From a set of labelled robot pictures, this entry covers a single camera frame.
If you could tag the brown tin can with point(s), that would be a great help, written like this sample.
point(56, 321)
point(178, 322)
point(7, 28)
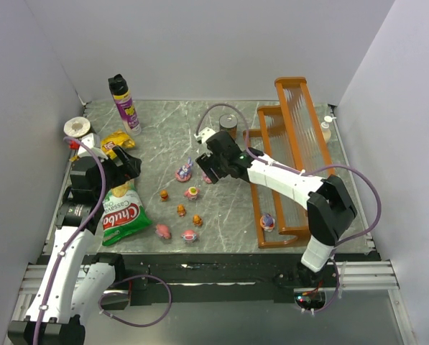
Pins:
point(228, 123)

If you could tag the purple cat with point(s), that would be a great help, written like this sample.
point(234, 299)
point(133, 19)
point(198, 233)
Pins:
point(206, 179)

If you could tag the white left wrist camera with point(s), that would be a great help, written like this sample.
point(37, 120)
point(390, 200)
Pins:
point(93, 143)

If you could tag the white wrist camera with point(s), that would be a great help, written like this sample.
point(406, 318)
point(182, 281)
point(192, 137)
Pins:
point(93, 143)
point(203, 135)

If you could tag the purple bunny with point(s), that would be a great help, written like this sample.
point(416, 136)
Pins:
point(184, 173)

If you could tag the orange bear figure right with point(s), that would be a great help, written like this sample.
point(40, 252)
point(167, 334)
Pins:
point(197, 220)

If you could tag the yellow snack bag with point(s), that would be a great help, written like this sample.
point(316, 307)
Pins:
point(118, 138)

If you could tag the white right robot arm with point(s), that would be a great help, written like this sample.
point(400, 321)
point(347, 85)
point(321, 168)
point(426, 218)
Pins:
point(328, 204)

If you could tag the orange tiered display shelf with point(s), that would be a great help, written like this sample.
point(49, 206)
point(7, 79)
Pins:
point(290, 133)

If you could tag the pink round figure teal face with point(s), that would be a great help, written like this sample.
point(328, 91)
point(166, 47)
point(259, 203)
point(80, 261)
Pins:
point(189, 236)

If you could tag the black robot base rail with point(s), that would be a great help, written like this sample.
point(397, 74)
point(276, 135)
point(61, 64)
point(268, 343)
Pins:
point(199, 278)

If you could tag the chips tube with white lid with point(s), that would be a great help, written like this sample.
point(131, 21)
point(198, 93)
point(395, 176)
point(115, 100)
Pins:
point(77, 127)

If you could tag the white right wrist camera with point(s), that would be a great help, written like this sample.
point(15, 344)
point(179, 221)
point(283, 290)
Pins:
point(203, 135)

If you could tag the small orange bear figure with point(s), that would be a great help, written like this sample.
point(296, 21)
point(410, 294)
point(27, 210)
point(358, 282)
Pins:
point(164, 195)

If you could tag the pink pig figure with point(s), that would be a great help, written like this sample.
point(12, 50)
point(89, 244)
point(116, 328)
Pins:
point(163, 231)

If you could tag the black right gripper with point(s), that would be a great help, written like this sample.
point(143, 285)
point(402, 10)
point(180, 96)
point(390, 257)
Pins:
point(210, 164)

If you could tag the purple insect spray can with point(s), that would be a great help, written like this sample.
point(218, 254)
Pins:
point(123, 100)

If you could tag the green Chuba cassava chips bag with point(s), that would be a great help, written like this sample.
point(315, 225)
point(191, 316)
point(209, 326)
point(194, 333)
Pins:
point(123, 214)

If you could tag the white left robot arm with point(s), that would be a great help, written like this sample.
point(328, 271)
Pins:
point(61, 305)

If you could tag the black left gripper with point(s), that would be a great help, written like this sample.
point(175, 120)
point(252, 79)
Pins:
point(120, 164)

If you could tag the pink figure with green hat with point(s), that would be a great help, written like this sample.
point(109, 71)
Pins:
point(192, 193)

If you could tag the orange bear figure middle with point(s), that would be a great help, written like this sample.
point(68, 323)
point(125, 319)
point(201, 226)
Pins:
point(181, 210)

